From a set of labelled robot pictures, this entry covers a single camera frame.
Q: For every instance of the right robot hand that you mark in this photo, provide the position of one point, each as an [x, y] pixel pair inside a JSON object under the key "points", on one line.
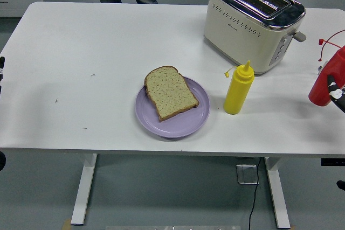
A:
{"points": [[337, 95]]}

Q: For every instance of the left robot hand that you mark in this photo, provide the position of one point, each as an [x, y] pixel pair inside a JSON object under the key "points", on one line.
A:
{"points": [[1, 63]]}

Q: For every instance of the red squeeze bottle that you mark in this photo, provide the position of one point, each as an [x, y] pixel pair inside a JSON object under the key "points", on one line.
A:
{"points": [[320, 90]]}

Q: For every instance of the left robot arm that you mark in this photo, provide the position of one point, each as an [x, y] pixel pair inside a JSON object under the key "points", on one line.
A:
{"points": [[1, 161]]}

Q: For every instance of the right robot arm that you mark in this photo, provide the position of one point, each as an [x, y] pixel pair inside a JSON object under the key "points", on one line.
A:
{"points": [[341, 184]]}

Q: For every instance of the bread slice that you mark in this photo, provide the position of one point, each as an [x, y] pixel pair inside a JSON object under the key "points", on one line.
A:
{"points": [[169, 92], [145, 84]]}

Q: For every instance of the metal toast rack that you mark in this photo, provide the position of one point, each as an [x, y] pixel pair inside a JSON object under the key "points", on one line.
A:
{"points": [[320, 69]]}

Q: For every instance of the black table control panel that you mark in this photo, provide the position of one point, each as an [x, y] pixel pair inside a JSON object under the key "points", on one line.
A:
{"points": [[332, 162]]}

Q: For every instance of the yellow squeeze bottle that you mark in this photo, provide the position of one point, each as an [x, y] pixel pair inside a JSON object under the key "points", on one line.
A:
{"points": [[237, 92]]}

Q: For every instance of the white table leg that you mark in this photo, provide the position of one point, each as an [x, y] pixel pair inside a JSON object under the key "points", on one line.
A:
{"points": [[277, 195], [83, 187]]}

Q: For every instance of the cream and chrome toaster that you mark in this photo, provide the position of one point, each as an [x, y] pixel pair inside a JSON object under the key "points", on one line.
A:
{"points": [[237, 33]]}

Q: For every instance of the metal floor socket plate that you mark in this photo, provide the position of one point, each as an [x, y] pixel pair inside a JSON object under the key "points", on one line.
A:
{"points": [[245, 174]]}

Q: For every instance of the purple plate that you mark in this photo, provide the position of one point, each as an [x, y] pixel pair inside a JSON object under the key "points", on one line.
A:
{"points": [[183, 125]]}

